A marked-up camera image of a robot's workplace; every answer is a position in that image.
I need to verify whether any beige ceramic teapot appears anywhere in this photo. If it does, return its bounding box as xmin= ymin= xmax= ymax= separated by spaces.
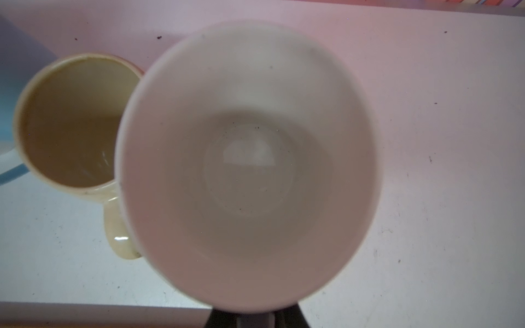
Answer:
xmin=13 ymin=53 xmax=143 ymax=260

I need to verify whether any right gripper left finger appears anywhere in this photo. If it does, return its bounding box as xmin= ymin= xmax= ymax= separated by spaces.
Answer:
xmin=204 ymin=309 xmax=246 ymax=328

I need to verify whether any orange brown serving tray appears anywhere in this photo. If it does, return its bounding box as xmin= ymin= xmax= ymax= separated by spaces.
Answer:
xmin=0 ymin=324 xmax=206 ymax=328

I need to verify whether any light blue mug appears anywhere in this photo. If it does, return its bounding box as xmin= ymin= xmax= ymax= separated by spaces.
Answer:
xmin=0 ymin=14 xmax=58 ymax=186

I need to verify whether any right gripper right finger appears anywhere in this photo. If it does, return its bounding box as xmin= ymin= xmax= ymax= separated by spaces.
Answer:
xmin=273 ymin=303 xmax=310 ymax=328

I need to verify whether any purple mug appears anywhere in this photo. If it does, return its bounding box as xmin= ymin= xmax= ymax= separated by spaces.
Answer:
xmin=115 ymin=20 xmax=382 ymax=314

